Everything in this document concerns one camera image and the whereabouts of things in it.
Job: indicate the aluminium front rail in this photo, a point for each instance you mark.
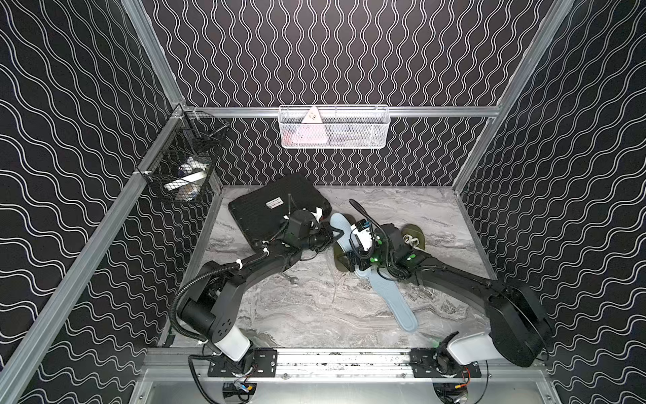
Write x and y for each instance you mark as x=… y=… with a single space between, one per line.
x=326 y=365

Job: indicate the black plastic tool case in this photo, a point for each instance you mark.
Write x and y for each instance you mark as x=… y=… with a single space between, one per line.
x=261 y=213

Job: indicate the black wire wall basket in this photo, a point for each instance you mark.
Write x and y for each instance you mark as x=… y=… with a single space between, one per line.
x=198 y=135

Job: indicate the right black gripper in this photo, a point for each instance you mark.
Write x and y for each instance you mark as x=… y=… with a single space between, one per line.
x=376 y=242

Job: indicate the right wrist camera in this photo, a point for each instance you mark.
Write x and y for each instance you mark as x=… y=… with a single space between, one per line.
x=361 y=239

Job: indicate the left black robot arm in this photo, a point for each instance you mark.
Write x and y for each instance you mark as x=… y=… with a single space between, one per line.
x=207 y=307

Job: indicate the light blue insole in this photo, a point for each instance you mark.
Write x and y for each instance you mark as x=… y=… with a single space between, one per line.
x=361 y=270
x=388 y=290

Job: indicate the pink triangular card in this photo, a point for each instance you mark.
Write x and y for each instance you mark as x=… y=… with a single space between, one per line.
x=311 y=132

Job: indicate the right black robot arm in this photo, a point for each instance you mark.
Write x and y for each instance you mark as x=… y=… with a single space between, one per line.
x=519 y=326

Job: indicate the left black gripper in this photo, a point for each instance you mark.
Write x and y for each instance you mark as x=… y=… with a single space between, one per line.
x=325 y=237

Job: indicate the white items in black basket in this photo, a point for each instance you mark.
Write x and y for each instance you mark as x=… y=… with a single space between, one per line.
x=191 y=177

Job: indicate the green canvas shoe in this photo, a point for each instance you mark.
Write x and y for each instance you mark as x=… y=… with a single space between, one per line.
x=342 y=252
x=414 y=236

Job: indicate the white wire wall basket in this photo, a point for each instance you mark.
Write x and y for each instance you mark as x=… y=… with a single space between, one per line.
x=363 y=126

